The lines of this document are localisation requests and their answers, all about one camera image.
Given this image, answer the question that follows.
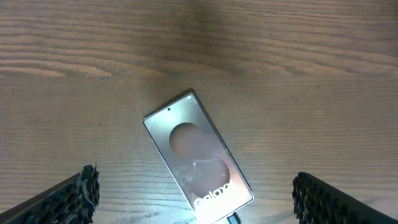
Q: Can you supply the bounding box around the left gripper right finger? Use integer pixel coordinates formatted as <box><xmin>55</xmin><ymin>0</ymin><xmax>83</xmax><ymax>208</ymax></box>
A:
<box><xmin>292</xmin><ymin>172</ymin><xmax>397</xmax><ymax>224</ymax></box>

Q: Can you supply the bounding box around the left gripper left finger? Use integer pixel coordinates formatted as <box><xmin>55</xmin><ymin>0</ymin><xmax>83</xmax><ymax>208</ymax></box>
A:
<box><xmin>1</xmin><ymin>165</ymin><xmax>100</xmax><ymax>224</ymax></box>

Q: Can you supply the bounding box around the black charger cable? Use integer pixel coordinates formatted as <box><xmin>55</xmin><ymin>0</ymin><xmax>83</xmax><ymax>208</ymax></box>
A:
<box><xmin>226</xmin><ymin>212</ymin><xmax>242</xmax><ymax>224</ymax></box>

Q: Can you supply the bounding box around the Galaxy S25 Ultra smartphone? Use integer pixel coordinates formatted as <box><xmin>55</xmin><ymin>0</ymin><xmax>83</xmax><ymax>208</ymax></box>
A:
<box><xmin>143</xmin><ymin>91</ymin><xmax>254</xmax><ymax>223</ymax></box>

